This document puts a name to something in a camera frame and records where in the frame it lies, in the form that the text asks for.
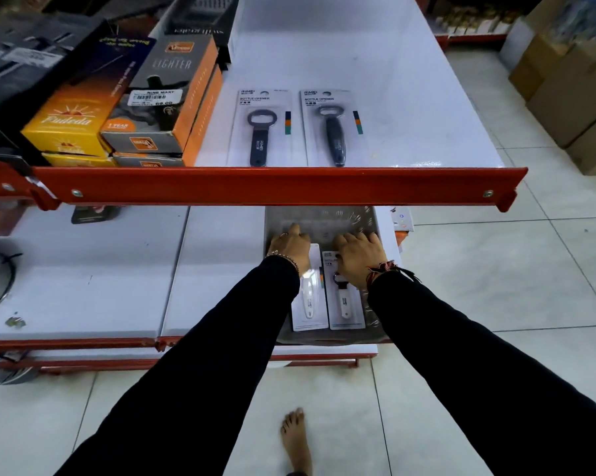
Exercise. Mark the person's right hand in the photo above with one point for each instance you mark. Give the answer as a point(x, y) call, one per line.
point(361, 257)

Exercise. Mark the person's left hand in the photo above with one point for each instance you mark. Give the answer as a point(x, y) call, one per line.
point(292, 250)

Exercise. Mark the person's right thumb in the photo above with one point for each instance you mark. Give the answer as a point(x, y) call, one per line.
point(338, 265)

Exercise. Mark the person's left fingers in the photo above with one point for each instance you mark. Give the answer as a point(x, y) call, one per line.
point(290, 233)

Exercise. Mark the white bottle opener pack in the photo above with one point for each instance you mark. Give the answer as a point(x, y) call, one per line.
point(345, 309)
point(308, 302)

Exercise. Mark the person's left forearm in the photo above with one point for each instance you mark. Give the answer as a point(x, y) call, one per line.
point(213, 371)

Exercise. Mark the person's right forearm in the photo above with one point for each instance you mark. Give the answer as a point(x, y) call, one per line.
point(476, 371)

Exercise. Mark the red thread wrist band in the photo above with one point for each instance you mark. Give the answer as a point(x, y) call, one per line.
point(379, 268)

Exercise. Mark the small white packet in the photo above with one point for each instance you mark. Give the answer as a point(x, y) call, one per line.
point(402, 219)

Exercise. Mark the blue bottle opener pack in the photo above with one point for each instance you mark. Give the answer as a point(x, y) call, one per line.
point(335, 138)
point(259, 138)

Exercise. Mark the grey orange lighter box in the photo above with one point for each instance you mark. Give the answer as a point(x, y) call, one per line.
point(201, 128)
point(164, 94)

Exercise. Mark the person's foot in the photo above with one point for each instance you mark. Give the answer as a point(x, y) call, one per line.
point(297, 441)

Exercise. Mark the black hanging tag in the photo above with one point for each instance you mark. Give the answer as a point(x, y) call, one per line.
point(95, 214)

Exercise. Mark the yellow black box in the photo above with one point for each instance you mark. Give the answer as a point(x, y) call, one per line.
point(77, 160)
point(79, 111)

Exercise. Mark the small cardboard box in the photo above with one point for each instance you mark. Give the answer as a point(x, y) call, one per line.
point(533, 69)

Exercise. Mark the row of shelf goods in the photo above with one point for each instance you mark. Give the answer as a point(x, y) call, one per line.
point(471, 22)

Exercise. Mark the white carton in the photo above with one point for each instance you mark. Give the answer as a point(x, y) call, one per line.
point(516, 44)

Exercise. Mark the large cardboard box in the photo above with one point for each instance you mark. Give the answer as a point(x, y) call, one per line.
point(573, 94)

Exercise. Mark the glass pan lid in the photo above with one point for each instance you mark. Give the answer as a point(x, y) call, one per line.
point(3, 292)

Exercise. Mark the black product boxes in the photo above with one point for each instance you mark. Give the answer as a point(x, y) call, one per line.
point(25, 64)

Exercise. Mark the steel pan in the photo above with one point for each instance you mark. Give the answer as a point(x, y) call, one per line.
point(8, 375)

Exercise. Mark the red shelf rail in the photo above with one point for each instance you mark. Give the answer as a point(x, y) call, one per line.
point(5, 185)
point(129, 364)
point(278, 185)

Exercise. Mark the red bottom shelf rail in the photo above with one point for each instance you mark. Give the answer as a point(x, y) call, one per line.
point(129, 364)

